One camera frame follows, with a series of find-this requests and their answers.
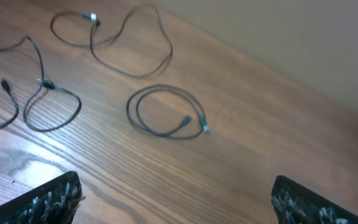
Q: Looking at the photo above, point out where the black USB cable bundle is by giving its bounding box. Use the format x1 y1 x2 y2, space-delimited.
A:
126 84 211 141

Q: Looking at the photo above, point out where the long thin black cable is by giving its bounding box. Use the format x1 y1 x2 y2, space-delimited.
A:
0 35 83 138

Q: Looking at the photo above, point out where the black cable silver USB plug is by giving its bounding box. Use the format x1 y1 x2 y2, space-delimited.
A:
50 3 173 79

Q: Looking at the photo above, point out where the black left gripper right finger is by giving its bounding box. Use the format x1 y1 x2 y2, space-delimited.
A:
271 175 358 224

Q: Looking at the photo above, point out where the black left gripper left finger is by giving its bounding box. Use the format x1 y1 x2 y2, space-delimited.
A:
0 171 83 224

